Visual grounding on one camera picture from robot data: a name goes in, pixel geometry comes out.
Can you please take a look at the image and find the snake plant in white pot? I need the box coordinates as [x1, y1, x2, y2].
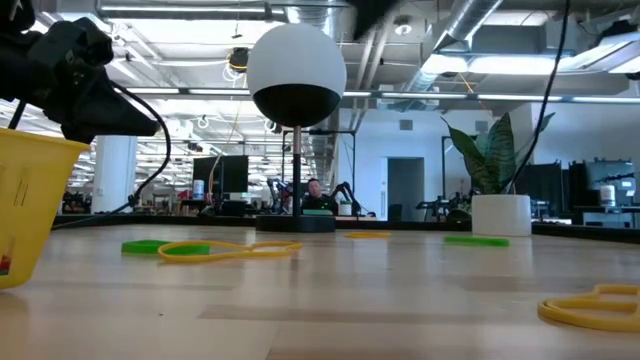
[440, 112, 557, 237]

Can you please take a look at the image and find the black room partition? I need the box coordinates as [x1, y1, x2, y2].
[514, 160, 590, 217]

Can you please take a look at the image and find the silver ceiling duct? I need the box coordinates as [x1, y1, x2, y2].
[402, 0, 505, 94]

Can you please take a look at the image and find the yellow plastic bin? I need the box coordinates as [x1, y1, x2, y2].
[0, 127, 93, 291]

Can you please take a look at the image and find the white room column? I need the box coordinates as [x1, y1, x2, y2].
[91, 134, 139, 215]

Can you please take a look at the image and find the person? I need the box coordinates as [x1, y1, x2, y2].
[299, 177, 341, 214]

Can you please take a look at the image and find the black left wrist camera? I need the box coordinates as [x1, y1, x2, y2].
[28, 17, 115, 69]

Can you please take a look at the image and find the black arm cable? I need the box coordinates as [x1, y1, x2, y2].
[51, 82, 173, 231]
[7, 101, 26, 130]
[507, 0, 572, 194]

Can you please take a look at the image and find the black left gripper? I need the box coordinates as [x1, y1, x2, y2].
[0, 29, 161, 145]

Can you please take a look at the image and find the black monitor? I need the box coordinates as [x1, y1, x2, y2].
[192, 155, 250, 195]

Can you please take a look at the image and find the grey door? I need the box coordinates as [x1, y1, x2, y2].
[386, 156, 426, 222]

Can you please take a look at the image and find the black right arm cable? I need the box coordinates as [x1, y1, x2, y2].
[507, 0, 572, 194]

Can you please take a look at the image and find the yellow black ceiling cable reel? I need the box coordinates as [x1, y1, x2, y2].
[228, 46, 250, 74]

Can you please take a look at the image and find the black metal frame stand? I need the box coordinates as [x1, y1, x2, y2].
[281, 128, 358, 217]

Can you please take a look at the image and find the green rubber band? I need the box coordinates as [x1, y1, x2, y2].
[443, 235, 512, 248]
[121, 239, 212, 257]

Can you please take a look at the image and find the white globe table lamp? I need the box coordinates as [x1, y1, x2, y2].
[246, 22, 348, 234]

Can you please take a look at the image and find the black aluminium table frame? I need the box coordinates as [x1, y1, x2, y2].
[52, 213, 640, 245]

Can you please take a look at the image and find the yellow rubber band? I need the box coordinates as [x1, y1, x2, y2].
[538, 283, 640, 334]
[158, 240, 304, 265]
[344, 230, 393, 240]

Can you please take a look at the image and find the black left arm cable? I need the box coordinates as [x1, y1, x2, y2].
[51, 82, 173, 231]
[7, 101, 26, 130]

